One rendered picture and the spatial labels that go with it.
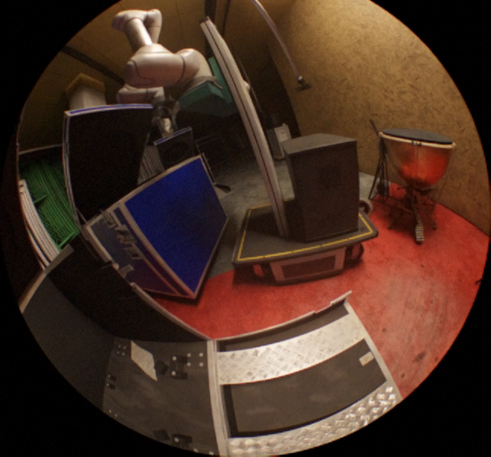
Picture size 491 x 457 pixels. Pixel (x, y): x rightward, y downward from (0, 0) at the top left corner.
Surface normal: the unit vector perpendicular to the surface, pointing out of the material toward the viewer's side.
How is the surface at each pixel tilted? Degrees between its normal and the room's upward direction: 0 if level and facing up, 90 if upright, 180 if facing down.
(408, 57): 90
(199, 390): 0
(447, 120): 90
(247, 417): 2
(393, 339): 0
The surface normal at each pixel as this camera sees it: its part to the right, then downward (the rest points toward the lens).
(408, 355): -0.33, -0.83
